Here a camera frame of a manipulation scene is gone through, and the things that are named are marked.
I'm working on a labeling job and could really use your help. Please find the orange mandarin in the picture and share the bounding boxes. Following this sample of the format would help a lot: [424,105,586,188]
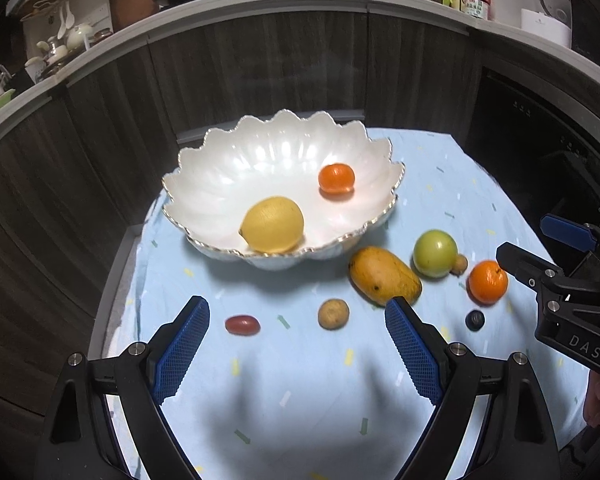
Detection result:
[318,163,356,196]
[468,260,509,305]

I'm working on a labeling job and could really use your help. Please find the white rice cooker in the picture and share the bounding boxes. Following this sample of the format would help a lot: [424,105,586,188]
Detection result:
[520,0,573,47]

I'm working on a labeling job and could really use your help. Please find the white ladles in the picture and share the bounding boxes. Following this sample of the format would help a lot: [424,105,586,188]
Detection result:
[55,0,76,41]

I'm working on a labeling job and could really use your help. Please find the dark wood cabinet front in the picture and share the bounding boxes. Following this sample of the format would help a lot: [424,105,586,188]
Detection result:
[0,5,486,411]

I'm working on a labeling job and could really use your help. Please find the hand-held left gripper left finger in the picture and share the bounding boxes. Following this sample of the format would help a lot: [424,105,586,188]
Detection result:
[40,296,211,480]

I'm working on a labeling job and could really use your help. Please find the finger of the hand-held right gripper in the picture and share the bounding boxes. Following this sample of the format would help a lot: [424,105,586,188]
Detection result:
[540,214,600,253]
[496,241,568,306]

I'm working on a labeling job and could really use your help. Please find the light blue tablecloth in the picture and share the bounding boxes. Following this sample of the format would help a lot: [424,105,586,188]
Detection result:
[102,127,593,480]

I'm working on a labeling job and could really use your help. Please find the black dishwasher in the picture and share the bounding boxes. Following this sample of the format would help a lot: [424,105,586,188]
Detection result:
[467,65,600,241]

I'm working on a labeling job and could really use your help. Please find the white kitchen countertop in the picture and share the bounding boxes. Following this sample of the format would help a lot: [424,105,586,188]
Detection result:
[0,0,600,156]

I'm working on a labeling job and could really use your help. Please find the white scalloped bowl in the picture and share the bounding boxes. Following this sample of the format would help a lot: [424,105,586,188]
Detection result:
[161,109,407,272]

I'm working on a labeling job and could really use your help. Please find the yellow lemon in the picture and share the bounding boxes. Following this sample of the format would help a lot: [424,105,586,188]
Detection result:
[238,196,305,255]

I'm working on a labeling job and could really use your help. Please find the yellow mango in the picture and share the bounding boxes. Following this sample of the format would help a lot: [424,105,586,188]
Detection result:
[349,246,423,307]

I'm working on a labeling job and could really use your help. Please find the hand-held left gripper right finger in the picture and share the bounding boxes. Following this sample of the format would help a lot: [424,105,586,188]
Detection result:
[384,296,563,480]

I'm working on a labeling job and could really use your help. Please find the white teapot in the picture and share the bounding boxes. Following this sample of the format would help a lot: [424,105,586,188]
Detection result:
[66,23,95,48]

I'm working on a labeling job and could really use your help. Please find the red cherry tomato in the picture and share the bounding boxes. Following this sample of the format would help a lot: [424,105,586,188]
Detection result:
[224,314,261,336]

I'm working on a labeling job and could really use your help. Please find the green apple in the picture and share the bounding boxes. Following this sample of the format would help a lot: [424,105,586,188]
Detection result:
[413,229,458,278]

